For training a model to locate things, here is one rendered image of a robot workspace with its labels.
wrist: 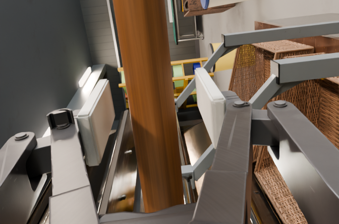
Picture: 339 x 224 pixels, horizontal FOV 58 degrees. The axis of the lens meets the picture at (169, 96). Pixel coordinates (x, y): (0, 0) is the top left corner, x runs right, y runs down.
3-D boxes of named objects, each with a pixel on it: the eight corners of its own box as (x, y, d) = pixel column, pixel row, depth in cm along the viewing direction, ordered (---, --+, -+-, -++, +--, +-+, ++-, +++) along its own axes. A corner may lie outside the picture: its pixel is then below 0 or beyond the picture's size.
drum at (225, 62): (251, 62, 396) (208, 67, 395) (251, 35, 383) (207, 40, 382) (261, 70, 363) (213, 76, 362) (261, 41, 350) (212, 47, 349)
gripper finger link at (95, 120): (100, 166, 16) (86, 167, 16) (115, 116, 23) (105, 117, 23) (89, 114, 15) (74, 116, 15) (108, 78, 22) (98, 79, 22)
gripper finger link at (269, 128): (234, 124, 14) (297, 116, 14) (213, 91, 19) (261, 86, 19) (235, 153, 15) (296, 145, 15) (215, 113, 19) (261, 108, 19)
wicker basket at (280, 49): (313, 158, 131) (249, 166, 130) (266, 114, 185) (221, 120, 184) (316, 45, 117) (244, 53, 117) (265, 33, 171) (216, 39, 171)
